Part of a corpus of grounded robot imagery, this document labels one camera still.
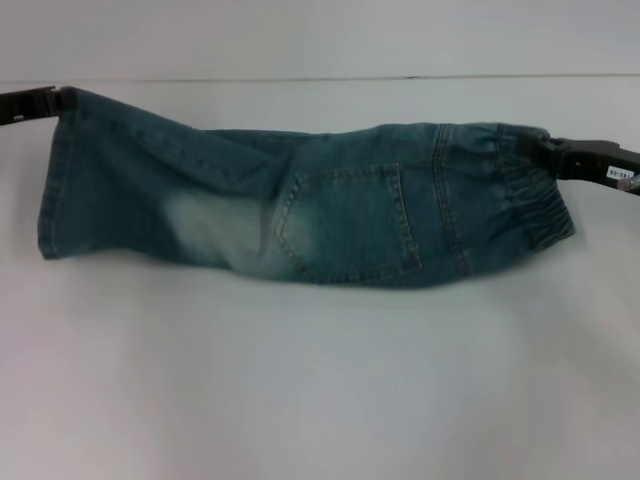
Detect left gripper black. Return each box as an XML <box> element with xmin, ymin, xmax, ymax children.
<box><xmin>0</xmin><ymin>85</ymin><xmax>82</xmax><ymax>127</ymax></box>

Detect blue denim shorts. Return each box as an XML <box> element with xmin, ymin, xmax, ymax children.
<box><xmin>37</xmin><ymin>87</ymin><xmax>577</xmax><ymax>292</ymax></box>

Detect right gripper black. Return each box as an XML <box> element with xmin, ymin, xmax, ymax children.
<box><xmin>514</xmin><ymin>130</ymin><xmax>640</xmax><ymax>194</ymax></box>

